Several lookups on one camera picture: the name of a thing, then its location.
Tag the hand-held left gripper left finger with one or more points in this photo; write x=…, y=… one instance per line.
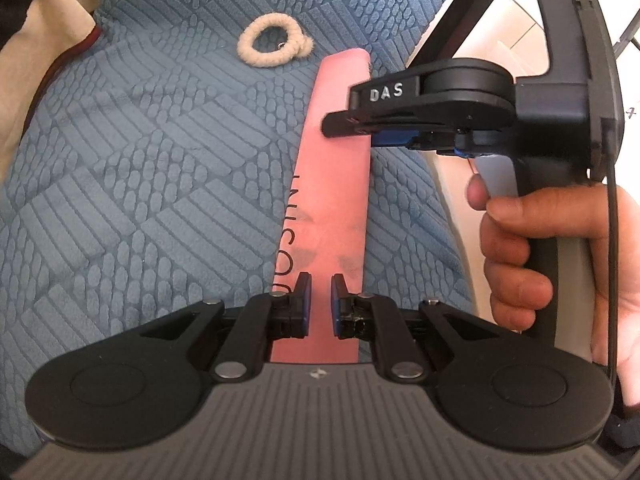
x=302, y=305

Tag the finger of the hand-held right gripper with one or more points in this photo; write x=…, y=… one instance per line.
x=395, y=139
x=385, y=92

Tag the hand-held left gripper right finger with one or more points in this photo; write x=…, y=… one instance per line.
x=340, y=305

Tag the person's right hand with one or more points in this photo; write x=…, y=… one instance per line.
x=520, y=220

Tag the white folding chair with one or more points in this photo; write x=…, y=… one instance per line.
x=510, y=35

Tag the blue quilted blanket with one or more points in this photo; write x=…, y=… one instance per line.
x=150, y=160

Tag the cream cloth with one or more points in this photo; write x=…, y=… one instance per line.
x=45, y=50

